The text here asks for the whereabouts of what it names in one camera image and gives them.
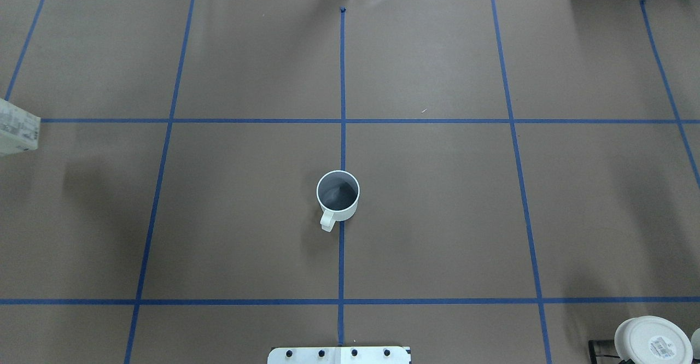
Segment white HOME mug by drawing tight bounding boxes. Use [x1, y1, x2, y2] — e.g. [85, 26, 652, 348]
[316, 170, 360, 232]

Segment milk carton blue white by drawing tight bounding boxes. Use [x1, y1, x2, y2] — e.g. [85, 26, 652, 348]
[1, 98, 42, 157]

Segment white cup on rack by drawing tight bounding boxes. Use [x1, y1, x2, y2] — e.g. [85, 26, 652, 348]
[614, 316, 693, 363]

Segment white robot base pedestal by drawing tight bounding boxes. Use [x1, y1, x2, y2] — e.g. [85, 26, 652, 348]
[267, 346, 412, 363]

